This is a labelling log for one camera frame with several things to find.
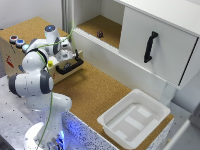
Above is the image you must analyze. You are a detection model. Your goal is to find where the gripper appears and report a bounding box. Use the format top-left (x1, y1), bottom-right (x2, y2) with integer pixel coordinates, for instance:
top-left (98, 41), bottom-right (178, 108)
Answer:
top-left (57, 38), bottom-right (80, 63)

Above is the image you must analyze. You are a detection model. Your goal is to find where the wooden drawer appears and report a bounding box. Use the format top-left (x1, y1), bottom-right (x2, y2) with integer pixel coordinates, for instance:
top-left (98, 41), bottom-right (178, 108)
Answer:
top-left (46, 49), bottom-right (85, 85)

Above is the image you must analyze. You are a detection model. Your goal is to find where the wooden drawer box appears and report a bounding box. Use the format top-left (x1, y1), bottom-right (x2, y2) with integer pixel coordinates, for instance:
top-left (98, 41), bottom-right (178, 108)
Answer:
top-left (0, 16), bottom-right (73, 82)

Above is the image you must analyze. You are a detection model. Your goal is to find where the yellow block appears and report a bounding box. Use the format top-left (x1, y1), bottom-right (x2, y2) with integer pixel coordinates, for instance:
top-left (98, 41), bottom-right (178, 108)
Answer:
top-left (47, 59), bottom-right (55, 69)

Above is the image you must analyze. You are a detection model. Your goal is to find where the green button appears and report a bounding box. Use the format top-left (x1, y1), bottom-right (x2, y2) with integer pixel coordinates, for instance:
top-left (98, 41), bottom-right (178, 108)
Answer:
top-left (21, 43), bottom-right (30, 53)

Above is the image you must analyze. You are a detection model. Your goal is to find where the white cabinet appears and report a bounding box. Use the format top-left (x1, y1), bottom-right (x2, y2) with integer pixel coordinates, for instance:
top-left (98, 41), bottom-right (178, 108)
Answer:
top-left (71, 0), bottom-right (200, 106)

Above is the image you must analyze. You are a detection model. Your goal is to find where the blue button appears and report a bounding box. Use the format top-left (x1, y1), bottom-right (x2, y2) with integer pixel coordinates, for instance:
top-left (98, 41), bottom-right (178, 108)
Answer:
top-left (15, 38), bottom-right (26, 48)

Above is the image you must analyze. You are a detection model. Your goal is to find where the red button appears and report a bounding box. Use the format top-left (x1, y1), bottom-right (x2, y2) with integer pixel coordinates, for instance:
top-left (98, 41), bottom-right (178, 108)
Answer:
top-left (9, 34), bottom-right (19, 44)

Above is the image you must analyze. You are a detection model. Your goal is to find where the white plastic box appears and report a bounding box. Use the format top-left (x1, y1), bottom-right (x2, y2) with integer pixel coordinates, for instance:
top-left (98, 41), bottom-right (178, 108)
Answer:
top-left (96, 88), bottom-right (172, 150)

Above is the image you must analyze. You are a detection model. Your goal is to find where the white sliding door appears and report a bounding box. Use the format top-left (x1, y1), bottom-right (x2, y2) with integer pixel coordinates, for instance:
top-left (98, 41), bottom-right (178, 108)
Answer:
top-left (118, 5), bottom-right (200, 87)

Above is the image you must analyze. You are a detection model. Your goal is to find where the green cable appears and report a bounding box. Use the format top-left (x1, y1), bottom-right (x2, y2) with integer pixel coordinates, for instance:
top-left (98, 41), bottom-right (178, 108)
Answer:
top-left (35, 20), bottom-right (76, 150)

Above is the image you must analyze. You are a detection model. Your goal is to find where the black door handle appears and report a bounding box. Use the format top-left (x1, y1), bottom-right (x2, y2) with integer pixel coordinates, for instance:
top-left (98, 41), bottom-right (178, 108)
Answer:
top-left (143, 30), bottom-right (159, 64)

